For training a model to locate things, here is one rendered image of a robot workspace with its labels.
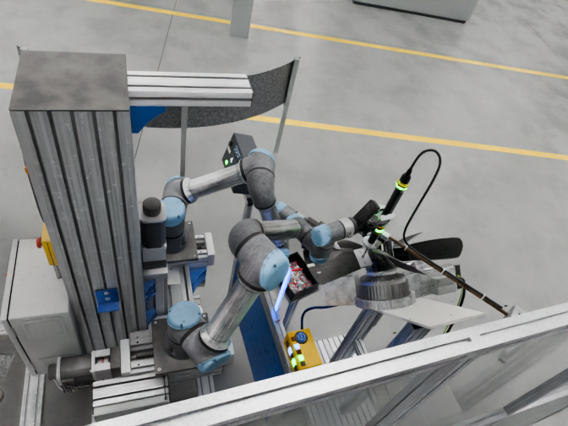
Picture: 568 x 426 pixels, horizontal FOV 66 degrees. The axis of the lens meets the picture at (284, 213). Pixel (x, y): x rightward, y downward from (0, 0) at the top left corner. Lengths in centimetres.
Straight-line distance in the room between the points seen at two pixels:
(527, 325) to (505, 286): 314
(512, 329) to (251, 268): 73
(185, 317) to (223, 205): 213
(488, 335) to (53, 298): 138
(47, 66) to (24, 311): 85
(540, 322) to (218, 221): 286
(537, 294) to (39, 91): 384
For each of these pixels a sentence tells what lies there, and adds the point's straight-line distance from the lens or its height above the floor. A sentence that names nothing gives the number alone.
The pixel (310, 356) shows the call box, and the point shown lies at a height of 107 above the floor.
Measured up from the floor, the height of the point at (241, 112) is 63.
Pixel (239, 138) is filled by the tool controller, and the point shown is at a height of 125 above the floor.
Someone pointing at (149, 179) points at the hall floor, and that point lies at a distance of 382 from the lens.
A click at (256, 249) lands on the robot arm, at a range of 133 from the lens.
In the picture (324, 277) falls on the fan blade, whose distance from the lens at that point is 188.
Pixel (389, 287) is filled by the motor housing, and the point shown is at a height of 117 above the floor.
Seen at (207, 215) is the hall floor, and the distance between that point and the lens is 357.
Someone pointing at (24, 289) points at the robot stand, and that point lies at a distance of 179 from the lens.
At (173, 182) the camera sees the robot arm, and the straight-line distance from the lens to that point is 201.
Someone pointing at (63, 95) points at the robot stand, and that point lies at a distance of 116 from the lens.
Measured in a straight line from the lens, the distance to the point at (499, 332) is 91.
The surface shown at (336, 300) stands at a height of 97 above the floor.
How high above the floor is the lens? 268
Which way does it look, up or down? 47 degrees down
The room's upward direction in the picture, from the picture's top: 16 degrees clockwise
